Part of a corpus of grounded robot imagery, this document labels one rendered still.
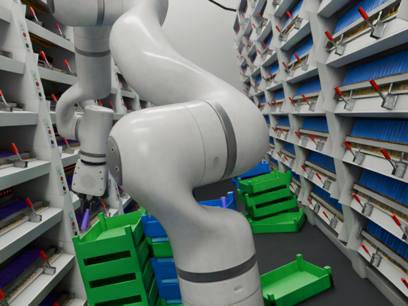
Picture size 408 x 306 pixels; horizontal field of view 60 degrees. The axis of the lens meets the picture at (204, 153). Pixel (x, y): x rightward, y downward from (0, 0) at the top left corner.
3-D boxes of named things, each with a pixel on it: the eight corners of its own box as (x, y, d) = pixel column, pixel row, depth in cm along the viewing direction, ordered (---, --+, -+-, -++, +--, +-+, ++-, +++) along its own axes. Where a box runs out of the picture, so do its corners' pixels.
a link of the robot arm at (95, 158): (73, 150, 103) (72, 160, 104) (103, 156, 103) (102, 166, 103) (85, 144, 111) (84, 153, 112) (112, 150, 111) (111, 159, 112)
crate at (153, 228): (237, 210, 136) (233, 190, 136) (223, 230, 118) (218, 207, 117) (168, 218, 147) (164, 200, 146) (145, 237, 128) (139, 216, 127)
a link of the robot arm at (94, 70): (39, 43, 86) (53, 142, 104) (104, 56, 86) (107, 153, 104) (56, 31, 93) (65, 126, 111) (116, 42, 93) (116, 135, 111)
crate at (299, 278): (302, 269, 163) (299, 253, 162) (334, 285, 144) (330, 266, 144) (246, 294, 152) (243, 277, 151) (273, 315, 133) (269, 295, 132)
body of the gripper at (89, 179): (71, 156, 104) (68, 192, 106) (105, 163, 104) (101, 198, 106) (82, 151, 111) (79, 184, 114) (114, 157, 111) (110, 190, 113)
